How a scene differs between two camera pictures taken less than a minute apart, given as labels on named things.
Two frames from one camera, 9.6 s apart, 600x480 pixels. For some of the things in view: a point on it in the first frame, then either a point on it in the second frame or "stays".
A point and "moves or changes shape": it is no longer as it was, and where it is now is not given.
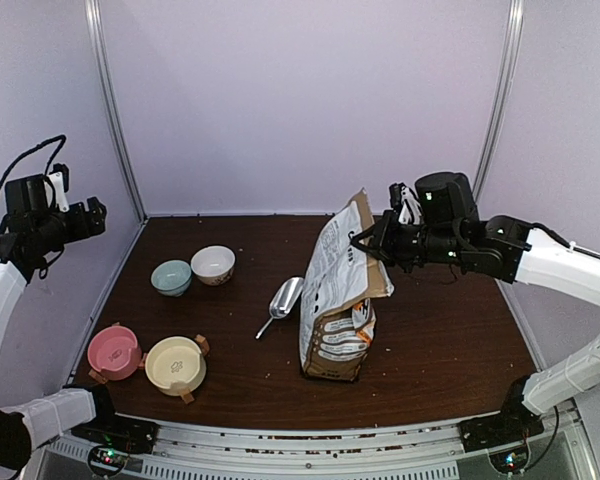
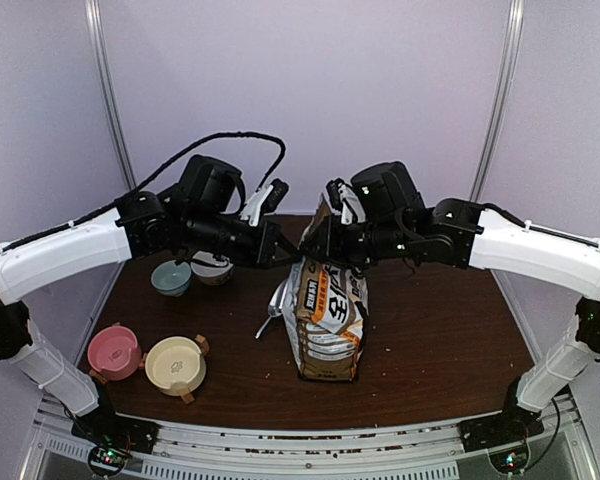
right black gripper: [382, 236] -> [327, 244]
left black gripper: [81, 228] -> [262, 255]
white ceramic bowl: [213, 264] stays
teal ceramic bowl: [171, 277] stays
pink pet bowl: [115, 354] stays
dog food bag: [341, 286] moves or changes shape
